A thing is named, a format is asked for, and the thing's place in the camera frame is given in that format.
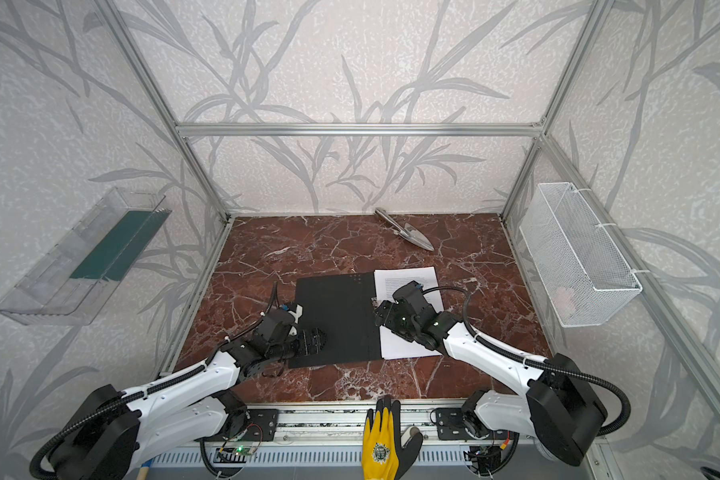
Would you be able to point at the yellow black work glove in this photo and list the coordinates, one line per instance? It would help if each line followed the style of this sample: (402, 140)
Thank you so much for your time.
(388, 452)

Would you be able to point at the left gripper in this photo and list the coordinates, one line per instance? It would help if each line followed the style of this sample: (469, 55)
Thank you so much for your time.
(306, 341)

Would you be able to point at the silver metal trowel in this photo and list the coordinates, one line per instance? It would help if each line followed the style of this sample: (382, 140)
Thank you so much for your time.
(406, 231)

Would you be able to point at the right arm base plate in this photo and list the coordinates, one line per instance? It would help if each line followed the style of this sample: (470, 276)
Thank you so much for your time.
(449, 423)

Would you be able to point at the aluminium frame post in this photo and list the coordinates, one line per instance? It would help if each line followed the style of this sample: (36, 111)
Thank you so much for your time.
(114, 22)

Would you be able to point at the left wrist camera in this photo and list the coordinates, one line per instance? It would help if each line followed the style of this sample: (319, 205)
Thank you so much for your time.
(293, 309)

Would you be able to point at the clear plastic wall tray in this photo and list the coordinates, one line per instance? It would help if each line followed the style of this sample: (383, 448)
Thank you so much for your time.
(70, 285)

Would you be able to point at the white wire mesh basket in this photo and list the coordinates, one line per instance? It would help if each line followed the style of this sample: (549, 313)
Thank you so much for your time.
(572, 247)

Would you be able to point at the pink object in basket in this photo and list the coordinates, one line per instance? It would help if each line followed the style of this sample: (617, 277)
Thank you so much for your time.
(565, 303)

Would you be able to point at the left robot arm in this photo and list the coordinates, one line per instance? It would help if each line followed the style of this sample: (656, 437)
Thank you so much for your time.
(115, 431)

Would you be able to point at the black file folder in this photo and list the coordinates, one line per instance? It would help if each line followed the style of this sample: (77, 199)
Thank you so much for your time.
(341, 307)

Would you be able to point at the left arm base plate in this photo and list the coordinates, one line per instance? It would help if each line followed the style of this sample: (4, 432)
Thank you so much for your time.
(260, 426)

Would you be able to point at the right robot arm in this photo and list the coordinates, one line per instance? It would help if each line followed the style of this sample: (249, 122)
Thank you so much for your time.
(550, 399)

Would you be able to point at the green circuit board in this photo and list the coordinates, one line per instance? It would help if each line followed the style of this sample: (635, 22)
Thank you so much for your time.
(233, 455)

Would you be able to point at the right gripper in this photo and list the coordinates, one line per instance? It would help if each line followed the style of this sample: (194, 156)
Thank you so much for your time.
(390, 312)

